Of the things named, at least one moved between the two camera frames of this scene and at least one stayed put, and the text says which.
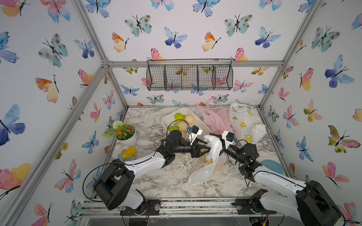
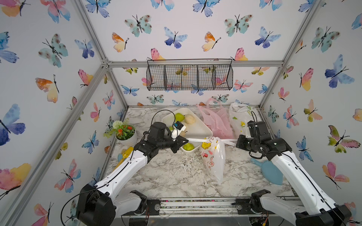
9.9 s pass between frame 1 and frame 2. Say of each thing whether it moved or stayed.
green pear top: stayed
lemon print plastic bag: stayed
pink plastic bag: stayed
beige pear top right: stayed
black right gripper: moved
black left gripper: moved
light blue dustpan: stayed
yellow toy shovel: stayed
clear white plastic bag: moved
